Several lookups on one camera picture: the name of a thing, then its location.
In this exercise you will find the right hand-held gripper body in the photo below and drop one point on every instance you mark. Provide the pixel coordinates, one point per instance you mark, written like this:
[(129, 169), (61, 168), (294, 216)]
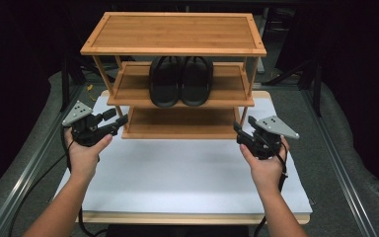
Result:
[(268, 144)]

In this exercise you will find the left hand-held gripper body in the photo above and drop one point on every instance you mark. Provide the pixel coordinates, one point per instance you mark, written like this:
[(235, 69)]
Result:
[(87, 133)]

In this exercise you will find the black slipper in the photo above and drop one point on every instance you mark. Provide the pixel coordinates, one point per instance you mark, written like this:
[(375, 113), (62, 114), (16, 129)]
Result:
[(196, 82), (165, 82)]

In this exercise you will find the wooden shoe rack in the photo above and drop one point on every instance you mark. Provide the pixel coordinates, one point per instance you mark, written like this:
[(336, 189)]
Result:
[(177, 33)]

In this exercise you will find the person's left hand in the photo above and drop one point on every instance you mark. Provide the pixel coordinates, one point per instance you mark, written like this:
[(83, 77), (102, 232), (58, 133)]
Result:
[(84, 161)]

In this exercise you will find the person's right hand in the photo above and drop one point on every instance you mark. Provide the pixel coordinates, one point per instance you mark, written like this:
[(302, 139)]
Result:
[(268, 174)]

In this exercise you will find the small yellow item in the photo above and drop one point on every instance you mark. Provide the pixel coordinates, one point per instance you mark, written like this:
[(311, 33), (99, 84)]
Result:
[(90, 88)]

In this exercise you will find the black metal stand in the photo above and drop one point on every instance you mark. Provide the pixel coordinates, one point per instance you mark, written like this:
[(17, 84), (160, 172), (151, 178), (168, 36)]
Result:
[(65, 89), (317, 95)]

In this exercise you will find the white table mat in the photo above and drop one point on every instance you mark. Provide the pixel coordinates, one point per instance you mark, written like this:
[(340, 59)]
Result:
[(177, 177)]

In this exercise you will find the white metal post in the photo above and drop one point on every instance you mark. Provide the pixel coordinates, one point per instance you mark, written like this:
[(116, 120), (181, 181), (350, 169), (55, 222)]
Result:
[(261, 65)]

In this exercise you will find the metal floor rail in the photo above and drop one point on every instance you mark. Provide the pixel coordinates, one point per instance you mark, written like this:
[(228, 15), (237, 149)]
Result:
[(29, 171), (339, 164)]

